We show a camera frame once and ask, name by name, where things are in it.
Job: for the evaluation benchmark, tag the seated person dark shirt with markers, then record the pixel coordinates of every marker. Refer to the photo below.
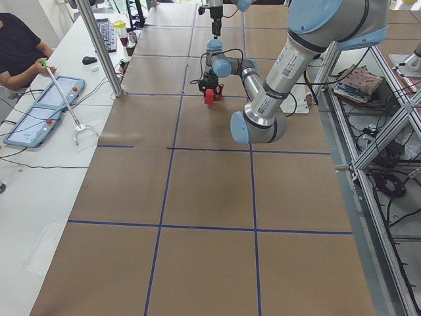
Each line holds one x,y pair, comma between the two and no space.
22,53

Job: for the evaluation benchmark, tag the white camera pillar with base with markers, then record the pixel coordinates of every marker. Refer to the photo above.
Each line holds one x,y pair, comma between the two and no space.
296,102

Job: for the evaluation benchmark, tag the teach pendant near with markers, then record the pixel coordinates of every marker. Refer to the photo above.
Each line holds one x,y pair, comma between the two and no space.
33,127

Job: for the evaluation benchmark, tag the stack of books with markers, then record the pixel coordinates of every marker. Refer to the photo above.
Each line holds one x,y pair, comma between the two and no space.
358,85

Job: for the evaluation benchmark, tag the red block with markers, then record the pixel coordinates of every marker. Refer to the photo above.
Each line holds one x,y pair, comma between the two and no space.
217,94

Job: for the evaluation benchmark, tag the grabber stick tool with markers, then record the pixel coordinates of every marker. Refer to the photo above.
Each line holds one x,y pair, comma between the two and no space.
80,127

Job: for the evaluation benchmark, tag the red block one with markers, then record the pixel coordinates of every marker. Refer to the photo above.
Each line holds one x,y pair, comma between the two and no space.
209,97

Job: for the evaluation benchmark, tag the steel cup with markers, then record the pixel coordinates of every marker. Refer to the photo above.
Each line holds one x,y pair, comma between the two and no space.
132,39

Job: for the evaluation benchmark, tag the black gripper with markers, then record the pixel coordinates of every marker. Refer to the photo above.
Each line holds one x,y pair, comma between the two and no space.
215,14
210,81

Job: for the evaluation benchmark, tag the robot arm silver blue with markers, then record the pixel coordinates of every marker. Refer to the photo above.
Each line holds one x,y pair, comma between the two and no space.
241,5
312,27

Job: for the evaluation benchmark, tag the aluminium frame post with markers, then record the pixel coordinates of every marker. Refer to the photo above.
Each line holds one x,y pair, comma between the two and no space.
84,8

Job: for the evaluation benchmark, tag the green lid cup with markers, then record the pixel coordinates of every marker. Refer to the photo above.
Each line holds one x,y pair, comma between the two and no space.
120,27

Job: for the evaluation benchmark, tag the black computer mouse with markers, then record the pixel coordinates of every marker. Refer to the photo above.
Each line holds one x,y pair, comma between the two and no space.
87,60

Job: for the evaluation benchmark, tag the black keyboard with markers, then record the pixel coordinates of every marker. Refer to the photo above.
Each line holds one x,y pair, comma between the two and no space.
108,33

